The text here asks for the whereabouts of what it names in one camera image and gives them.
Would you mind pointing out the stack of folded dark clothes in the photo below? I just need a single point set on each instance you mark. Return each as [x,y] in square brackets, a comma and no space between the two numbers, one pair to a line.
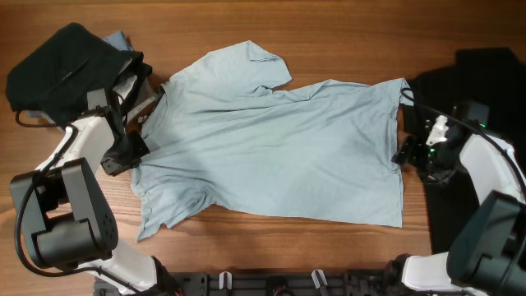
[56,78]

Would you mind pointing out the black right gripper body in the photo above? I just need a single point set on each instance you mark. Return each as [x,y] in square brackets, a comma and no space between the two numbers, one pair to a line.
[430,159]

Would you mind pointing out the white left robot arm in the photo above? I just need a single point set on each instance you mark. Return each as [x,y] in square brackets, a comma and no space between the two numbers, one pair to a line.
[64,225]

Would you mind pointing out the black cloth pile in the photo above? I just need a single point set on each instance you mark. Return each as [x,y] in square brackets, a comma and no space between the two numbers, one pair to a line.
[487,85]

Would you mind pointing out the light blue t-shirt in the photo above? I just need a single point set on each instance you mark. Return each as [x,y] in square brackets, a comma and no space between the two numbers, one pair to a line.
[226,132]

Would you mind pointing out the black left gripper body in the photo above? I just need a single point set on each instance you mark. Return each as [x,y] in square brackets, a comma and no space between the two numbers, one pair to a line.
[127,153]

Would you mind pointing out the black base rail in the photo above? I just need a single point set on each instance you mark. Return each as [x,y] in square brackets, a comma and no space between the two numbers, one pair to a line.
[350,283]

